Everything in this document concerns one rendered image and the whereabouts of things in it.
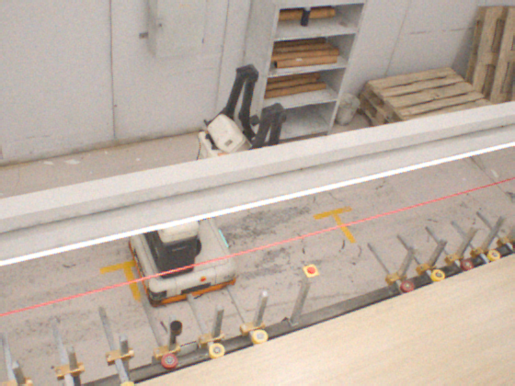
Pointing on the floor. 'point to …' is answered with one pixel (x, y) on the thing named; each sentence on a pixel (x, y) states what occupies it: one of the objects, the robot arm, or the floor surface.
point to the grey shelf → (306, 120)
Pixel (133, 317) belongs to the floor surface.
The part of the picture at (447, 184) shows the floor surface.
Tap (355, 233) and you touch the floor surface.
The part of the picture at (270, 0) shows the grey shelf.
